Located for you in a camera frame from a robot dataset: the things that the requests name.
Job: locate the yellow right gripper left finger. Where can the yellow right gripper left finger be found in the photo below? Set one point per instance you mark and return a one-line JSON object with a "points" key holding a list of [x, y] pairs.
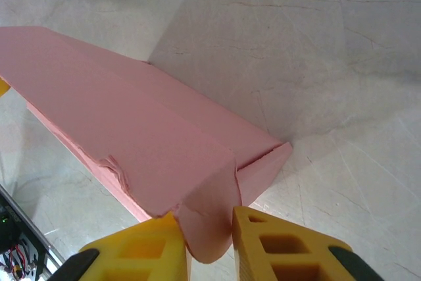
{"points": [[144, 254]]}

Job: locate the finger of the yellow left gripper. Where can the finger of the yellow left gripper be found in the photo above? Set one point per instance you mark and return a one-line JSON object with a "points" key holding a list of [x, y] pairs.
{"points": [[3, 88]]}

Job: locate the pink cloth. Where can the pink cloth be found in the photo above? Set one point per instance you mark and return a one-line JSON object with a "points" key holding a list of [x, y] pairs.
{"points": [[131, 113]]}

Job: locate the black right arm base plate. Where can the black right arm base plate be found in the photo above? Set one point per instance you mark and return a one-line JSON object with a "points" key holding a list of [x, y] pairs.
{"points": [[10, 228]]}

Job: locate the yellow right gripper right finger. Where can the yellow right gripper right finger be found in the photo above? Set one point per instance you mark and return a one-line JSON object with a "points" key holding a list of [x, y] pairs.
{"points": [[263, 261]]}

